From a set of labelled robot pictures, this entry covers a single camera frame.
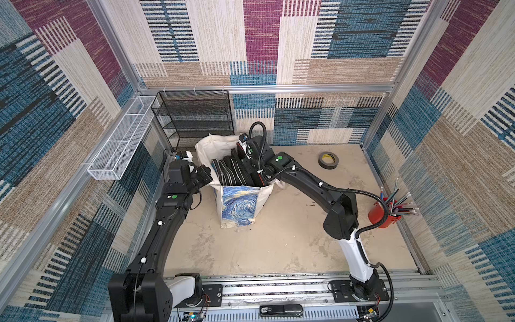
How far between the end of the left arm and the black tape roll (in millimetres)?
673

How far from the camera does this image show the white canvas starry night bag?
2.44 ft

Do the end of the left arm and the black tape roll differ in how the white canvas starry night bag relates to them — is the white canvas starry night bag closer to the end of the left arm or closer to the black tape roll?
the end of the left arm

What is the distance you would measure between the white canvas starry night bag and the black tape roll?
16.6 inches

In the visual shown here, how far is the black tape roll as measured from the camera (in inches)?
44.7

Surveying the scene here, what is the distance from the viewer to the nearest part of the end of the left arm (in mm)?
677

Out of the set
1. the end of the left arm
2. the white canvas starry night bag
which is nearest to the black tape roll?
the white canvas starry night bag
